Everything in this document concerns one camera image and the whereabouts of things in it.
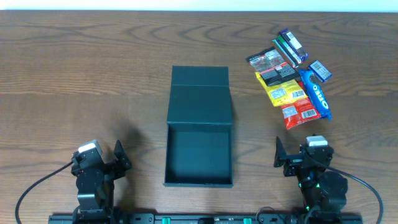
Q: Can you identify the yellow Hacks candy bag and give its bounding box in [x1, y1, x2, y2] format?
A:
[255, 72, 307, 107]

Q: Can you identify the dark green box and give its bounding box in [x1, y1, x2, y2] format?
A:
[164, 65, 234, 188]

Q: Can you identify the black red snack packet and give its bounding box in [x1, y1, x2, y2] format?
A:
[246, 47, 300, 86]

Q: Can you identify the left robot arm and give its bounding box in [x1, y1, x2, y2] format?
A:
[71, 140, 132, 223]

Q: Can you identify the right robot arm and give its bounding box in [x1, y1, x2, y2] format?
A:
[274, 136, 348, 222]

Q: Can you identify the blue Oreo cookie pack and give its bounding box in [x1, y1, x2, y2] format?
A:
[298, 69, 332, 120]

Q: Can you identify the small blue box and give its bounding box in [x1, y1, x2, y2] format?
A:
[308, 60, 333, 83]

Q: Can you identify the dark blue chocolate bar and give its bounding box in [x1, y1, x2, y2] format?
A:
[278, 29, 308, 64]

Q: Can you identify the green chocolate bar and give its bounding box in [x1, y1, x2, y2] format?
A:
[272, 35, 303, 68]

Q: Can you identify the right black cable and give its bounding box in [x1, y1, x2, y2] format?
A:
[323, 164, 384, 224]

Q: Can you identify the black cable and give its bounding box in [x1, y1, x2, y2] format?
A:
[323, 164, 384, 224]
[14, 160, 75, 224]

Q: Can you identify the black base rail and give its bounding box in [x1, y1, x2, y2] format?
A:
[48, 213, 363, 224]

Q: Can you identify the left black cable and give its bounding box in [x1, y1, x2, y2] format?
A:
[14, 160, 75, 224]

